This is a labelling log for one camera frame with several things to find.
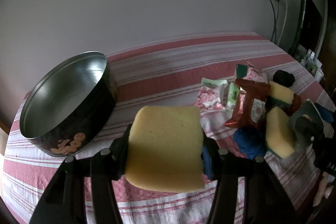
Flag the blue cloth ball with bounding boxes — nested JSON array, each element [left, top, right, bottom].
[[233, 127, 266, 159]]

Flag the large yellow sponge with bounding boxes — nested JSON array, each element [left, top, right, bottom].
[[265, 106, 295, 159]]

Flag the red snack pouch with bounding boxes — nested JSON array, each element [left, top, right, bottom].
[[224, 79, 271, 128]]

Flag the black square box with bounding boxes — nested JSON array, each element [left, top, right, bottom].
[[289, 100, 325, 149]]

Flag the yellow green scrub sponge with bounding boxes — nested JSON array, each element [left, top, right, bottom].
[[269, 81, 294, 106]]

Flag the yellow sponge block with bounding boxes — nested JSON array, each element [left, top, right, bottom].
[[125, 106, 205, 193]]

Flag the green tissue pack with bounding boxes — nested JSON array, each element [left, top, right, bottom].
[[226, 82, 240, 111]]

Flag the pink candy bag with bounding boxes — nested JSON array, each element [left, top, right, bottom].
[[194, 78, 228, 111]]

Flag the black cloth ball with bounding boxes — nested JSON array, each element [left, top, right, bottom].
[[273, 70, 295, 88]]

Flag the round metal tin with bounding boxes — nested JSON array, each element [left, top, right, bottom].
[[19, 51, 117, 157]]

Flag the pink striped tablecloth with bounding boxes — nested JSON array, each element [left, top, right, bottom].
[[1, 33, 335, 223]]

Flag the bottles on side shelf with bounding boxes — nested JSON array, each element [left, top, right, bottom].
[[299, 50, 324, 83]]

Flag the dark monitor screen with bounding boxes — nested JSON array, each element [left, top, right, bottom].
[[293, 0, 323, 57]]

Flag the black power cable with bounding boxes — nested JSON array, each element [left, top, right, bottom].
[[268, 0, 278, 44]]

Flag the white power cable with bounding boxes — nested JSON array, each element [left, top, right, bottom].
[[277, 0, 288, 47]]

